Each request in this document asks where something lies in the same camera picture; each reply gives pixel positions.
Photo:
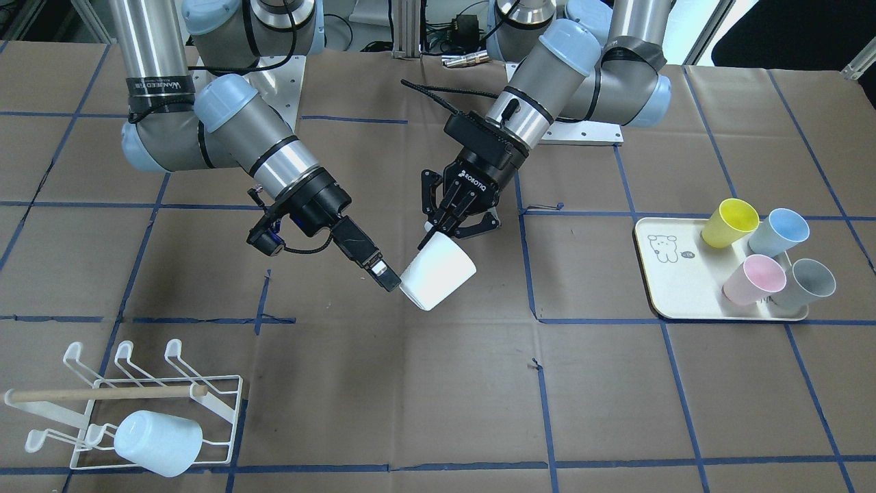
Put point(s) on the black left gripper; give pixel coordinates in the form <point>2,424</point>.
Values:
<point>483,174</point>

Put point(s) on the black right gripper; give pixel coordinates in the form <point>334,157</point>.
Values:
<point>323,199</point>

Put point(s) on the pale green plastic cup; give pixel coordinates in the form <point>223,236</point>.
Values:
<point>436,272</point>

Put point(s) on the light blue plastic cup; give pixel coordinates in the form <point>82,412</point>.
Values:
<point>164,444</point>

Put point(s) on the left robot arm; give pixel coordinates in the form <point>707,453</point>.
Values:
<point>568,73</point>

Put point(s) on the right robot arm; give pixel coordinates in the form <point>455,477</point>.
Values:
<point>164,49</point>

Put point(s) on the yellow plastic cup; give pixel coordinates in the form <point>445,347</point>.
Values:
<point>732,220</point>

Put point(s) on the pink plastic cup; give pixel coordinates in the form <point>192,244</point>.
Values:
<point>756,278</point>

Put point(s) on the grey plastic cup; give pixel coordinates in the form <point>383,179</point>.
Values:
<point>807,280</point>

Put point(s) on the cream serving tray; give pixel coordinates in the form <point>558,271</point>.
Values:
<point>684,275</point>

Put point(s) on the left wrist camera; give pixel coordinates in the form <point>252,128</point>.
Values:
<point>487,141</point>

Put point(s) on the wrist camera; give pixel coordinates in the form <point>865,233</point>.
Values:
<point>487,141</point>
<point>264,236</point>

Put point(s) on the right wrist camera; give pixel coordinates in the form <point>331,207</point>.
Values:
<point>264,236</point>

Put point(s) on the aluminium frame post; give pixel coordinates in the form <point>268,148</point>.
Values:
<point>406,28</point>

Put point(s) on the white wire cup rack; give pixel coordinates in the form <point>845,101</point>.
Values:
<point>86,418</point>

